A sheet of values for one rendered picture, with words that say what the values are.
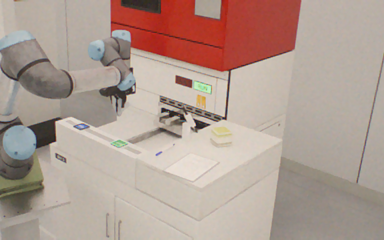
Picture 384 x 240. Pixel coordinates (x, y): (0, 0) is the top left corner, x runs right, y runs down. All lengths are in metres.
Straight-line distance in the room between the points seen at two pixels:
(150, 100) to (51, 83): 1.27
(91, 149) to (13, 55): 0.77
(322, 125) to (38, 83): 2.72
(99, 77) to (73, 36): 4.01
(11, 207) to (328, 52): 2.56
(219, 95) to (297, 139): 1.69
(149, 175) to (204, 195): 0.27
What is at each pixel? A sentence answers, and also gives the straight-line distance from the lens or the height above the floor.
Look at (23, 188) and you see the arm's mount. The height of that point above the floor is 0.84.
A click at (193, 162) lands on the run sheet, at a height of 0.97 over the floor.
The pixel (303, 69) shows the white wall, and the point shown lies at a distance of 3.79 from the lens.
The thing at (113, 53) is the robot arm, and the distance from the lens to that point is 1.83.
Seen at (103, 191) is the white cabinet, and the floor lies 0.72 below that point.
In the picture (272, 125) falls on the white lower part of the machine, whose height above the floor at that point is 0.78.
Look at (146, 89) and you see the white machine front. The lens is 2.72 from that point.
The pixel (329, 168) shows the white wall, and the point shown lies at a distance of 3.93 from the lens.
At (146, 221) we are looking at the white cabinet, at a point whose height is 0.69.
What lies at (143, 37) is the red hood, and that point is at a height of 1.30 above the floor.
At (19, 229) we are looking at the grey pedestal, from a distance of 2.13.
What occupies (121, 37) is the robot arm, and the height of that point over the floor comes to 1.44.
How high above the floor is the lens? 1.85
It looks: 22 degrees down
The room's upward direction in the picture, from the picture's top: 3 degrees clockwise
